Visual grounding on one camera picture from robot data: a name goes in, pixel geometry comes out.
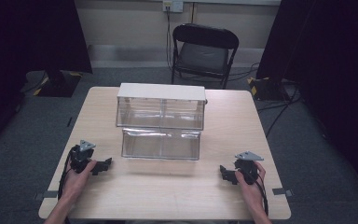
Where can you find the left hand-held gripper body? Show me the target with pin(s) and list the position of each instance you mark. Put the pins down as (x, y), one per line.
(81, 155)

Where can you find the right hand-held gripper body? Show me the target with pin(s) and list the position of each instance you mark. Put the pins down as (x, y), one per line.
(248, 166)

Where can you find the person's left hand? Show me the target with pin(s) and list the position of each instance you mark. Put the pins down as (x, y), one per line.
(76, 182)

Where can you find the person's right hand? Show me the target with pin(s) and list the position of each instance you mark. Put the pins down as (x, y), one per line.
(251, 193)

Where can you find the grey tape strip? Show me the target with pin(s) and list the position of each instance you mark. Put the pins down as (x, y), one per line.
(46, 195)
(282, 191)

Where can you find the clear plastic drawer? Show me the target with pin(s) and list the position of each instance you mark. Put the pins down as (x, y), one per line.
(161, 144)

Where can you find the black stand base striped tape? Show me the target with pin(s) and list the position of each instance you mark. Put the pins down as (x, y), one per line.
(267, 88)
(59, 84)

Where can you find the clear drawer cabinet white top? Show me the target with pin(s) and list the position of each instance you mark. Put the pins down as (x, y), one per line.
(161, 104)

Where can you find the black folding chair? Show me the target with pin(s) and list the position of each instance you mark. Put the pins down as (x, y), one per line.
(203, 54)

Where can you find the black curtain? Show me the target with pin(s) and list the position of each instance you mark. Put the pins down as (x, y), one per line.
(28, 46)
(329, 62)

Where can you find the white wall outlet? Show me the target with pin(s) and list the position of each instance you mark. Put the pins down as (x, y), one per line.
(172, 5)

